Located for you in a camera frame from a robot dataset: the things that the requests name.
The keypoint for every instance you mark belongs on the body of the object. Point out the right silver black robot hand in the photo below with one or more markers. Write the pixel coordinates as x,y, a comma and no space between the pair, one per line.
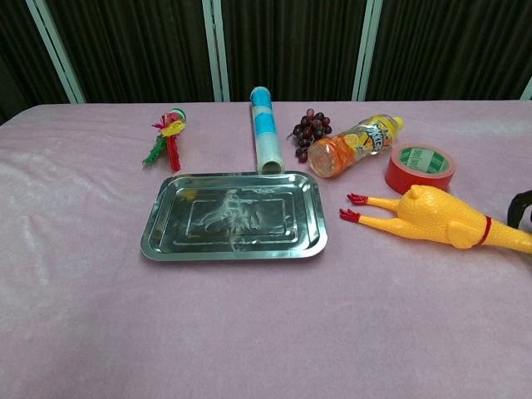
521,210

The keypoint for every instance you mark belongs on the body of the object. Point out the orange rubber toy chicken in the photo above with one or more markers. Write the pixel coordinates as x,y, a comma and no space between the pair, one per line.
432,216

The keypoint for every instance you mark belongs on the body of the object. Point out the rectangular metal tray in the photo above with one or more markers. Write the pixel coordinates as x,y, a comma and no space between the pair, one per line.
232,216

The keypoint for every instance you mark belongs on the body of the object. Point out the colourful feather toy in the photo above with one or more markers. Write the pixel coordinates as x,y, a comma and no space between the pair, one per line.
170,141

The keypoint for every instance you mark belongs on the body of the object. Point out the red tape roll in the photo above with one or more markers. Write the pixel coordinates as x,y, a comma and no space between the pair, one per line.
411,176

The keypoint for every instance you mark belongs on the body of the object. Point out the orange drink plastic bottle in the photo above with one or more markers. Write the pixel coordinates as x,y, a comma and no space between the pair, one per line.
353,145

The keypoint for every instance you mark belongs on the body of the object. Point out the purple plastic grape bunch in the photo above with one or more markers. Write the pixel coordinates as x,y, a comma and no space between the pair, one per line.
311,126

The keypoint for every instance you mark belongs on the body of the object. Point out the blue clear cling film roll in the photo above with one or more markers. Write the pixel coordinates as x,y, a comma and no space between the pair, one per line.
265,129

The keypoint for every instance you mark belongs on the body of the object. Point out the pink velvet table cloth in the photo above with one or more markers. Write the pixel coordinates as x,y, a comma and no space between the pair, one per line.
249,316

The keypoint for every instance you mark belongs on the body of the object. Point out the dark pleated screen curtain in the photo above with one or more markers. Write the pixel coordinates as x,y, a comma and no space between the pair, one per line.
141,45

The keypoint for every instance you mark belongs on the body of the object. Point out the white screen frame post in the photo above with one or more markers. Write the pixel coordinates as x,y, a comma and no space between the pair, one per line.
56,50
528,89
216,50
366,50

